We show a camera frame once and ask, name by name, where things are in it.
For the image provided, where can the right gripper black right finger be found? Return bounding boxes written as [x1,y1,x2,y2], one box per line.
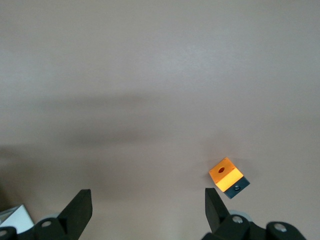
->
[201,186,307,240]

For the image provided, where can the white drawer cabinet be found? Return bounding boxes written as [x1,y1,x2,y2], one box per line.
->
[0,204,35,235]

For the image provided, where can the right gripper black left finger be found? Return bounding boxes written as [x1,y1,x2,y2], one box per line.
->
[0,188,94,240]

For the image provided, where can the orange box with black base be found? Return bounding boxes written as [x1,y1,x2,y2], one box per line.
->
[208,156,251,200]

